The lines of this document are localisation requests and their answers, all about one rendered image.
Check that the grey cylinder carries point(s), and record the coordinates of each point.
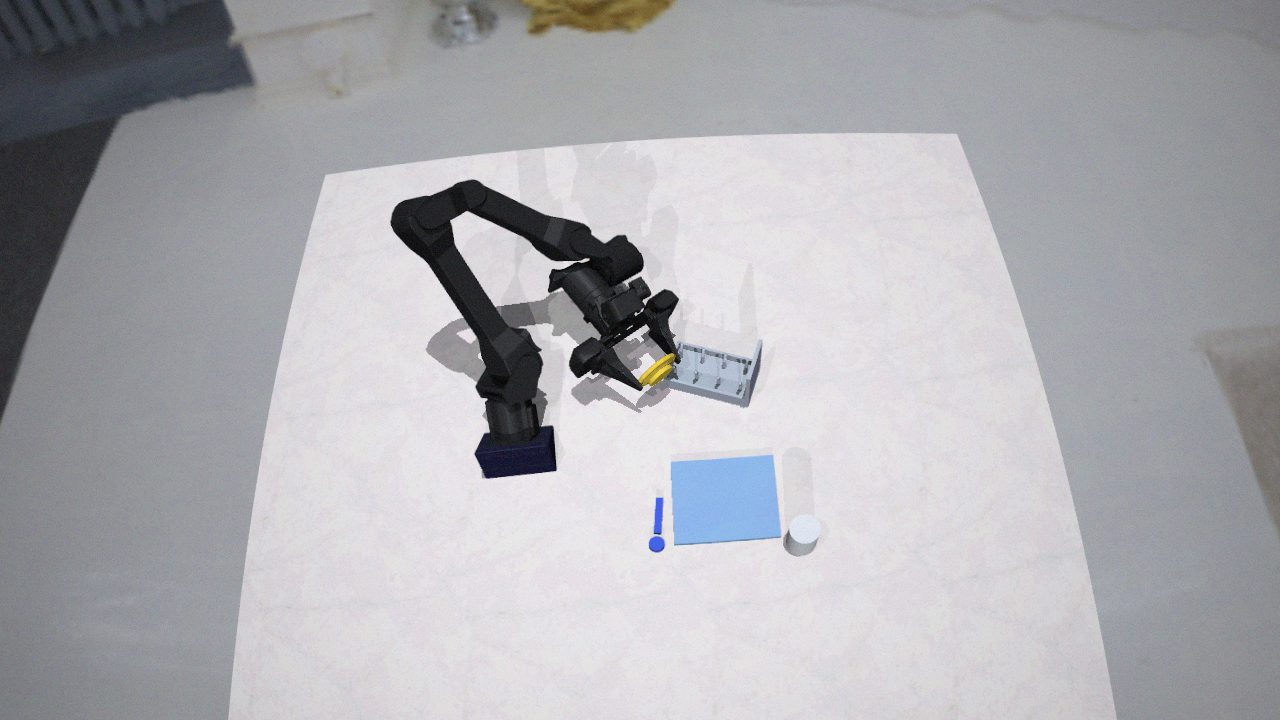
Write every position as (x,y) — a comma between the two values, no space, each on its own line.
(802,534)

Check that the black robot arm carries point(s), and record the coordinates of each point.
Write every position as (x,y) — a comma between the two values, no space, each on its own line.
(513,364)

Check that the yellow plate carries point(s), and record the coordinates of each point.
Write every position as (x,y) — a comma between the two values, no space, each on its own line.
(658,371)

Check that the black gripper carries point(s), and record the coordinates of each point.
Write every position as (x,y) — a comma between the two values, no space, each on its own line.
(600,357)

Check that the grey dish rack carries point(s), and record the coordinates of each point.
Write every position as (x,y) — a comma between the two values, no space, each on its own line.
(715,374)

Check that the light blue flat mat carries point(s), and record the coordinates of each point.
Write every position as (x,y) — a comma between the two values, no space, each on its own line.
(723,500)

